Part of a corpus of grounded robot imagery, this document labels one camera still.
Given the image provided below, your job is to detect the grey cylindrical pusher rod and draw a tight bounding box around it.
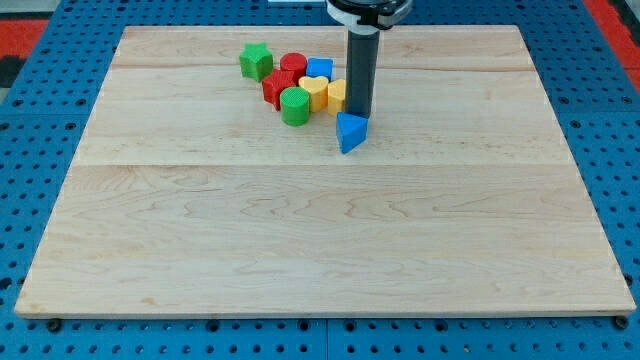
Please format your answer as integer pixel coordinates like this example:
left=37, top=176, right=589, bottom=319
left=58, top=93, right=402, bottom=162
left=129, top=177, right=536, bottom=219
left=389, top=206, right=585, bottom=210
left=345, top=31, right=379, bottom=118

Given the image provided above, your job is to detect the blue triangle block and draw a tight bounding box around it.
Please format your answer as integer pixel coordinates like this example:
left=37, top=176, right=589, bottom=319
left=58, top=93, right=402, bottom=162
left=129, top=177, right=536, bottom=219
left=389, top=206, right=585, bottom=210
left=336, top=112, right=368, bottom=154

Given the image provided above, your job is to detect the blue cube block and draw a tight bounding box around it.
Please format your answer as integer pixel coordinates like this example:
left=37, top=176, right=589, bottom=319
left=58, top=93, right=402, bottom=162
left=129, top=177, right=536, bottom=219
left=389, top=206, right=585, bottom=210
left=306, top=57, right=334, bottom=81

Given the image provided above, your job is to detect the yellow hexagon block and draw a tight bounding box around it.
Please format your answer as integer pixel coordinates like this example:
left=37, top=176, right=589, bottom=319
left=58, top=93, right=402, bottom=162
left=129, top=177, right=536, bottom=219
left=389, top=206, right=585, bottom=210
left=327, top=79, right=346, bottom=116

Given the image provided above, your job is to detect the yellow heart block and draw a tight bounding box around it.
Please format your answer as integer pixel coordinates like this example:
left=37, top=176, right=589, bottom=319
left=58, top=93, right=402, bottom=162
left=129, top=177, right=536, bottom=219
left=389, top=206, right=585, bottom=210
left=298, top=76, right=329, bottom=113

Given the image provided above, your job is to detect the red cylinder block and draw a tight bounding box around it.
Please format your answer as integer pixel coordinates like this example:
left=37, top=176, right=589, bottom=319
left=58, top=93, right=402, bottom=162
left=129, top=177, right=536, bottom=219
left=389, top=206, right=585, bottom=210
left=280, top=52, right=308, bottom=82

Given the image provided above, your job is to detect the green cylinder block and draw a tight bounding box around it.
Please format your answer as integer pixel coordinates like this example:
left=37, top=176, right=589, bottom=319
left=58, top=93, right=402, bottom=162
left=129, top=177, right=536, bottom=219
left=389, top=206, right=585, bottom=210
left=280, top=87, right=310, bottom=126

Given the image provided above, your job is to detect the red star block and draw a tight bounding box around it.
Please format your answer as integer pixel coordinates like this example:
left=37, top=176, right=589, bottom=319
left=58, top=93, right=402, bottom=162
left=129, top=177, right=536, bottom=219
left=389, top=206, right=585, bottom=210
left=261, top=69, right=296, bottom=111

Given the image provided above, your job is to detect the green star block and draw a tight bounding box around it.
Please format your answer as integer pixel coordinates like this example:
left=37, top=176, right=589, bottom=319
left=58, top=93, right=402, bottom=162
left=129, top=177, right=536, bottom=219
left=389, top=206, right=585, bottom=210
left=239, top=42, right=273, bottom=82

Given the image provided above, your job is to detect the light wooden board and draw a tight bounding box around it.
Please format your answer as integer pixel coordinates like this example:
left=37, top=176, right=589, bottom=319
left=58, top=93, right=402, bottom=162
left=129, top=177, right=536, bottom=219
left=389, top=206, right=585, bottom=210
left=15, top=25, right=636, bottom=319

